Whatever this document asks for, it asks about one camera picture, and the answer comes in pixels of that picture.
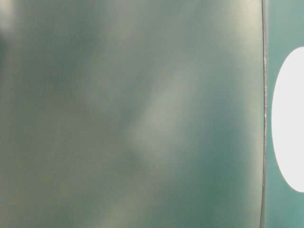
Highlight white round ceiling light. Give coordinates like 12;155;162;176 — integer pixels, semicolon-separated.
271;47;304;192

